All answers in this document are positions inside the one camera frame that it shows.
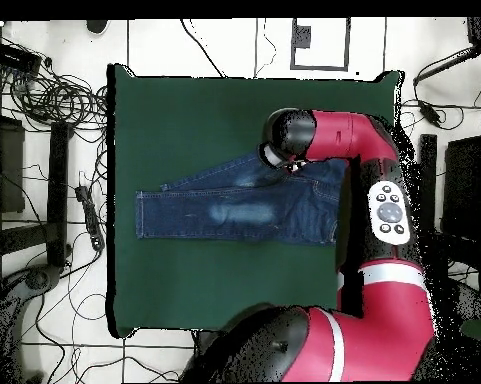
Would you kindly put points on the blue denim jeans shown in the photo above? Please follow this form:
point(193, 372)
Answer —
point(224, 216)

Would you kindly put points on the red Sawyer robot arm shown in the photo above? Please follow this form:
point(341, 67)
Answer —
point(384, 312)

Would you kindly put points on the dark flat panel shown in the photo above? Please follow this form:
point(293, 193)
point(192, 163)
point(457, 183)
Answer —
point(10, 168)
point(464, 188)

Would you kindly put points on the dark green table cloth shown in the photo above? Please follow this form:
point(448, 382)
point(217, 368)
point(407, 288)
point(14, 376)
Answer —
point(184, 120)

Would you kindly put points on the small grey box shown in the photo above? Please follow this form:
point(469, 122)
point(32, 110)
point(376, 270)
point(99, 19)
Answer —
point(302, 36)

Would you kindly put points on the black stand beam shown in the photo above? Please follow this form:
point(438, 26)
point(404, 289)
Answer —
point(58, 192)
point(428, 180)

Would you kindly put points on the black power adapter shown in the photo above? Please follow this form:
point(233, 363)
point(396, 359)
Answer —
point(429, 113)

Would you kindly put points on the black power strip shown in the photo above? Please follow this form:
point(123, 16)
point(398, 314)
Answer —
point(91, 218)

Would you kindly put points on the small dark oval object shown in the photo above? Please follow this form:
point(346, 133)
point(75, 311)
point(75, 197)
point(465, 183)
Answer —
point(97, 26)

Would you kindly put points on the dark grey tripod base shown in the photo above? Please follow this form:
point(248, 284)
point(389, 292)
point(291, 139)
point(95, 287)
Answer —
point(38, 279)

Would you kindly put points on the black electronics box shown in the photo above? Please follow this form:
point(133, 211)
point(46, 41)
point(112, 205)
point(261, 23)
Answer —
point(14, 58)

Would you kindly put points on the grey rectangular frame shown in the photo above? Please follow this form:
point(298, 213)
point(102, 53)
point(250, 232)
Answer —
point(347, 44)

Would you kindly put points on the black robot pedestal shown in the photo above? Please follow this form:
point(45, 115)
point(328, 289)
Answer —
point(204, 344)

